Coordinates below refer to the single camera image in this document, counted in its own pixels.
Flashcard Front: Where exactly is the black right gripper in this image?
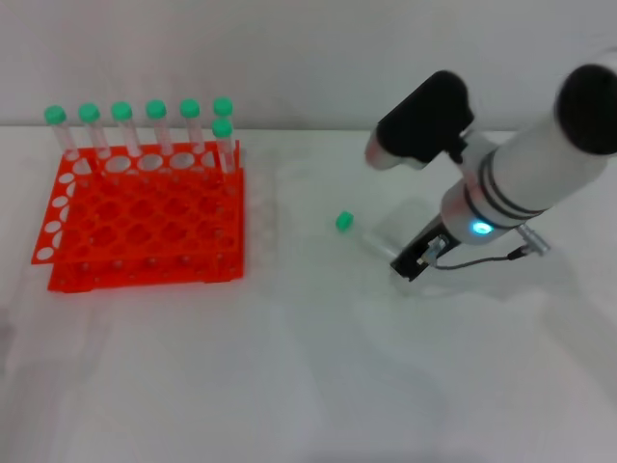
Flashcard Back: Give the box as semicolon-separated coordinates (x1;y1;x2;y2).
389;215;460;284

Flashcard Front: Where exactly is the orange plastic test tube rack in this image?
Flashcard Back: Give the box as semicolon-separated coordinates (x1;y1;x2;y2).
29;140;247;293

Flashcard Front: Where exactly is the silver right wrist connector plug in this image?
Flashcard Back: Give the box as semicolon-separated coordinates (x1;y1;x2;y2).
515;224;553;257

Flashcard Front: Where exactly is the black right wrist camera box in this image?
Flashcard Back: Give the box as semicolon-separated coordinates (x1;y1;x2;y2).
364;69;476;172

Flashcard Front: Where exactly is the green-capped clear test tube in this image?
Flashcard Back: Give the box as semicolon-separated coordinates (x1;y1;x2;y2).
77;102;112;159
178;97;205;154
335;210;399;259
210;118;238;176
42;104;80;161
110;100;143;157
145;98;174;156
212;96;235;122

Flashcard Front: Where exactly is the grey right wrist cable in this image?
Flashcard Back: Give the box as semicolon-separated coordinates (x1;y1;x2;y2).
422;246;527;269

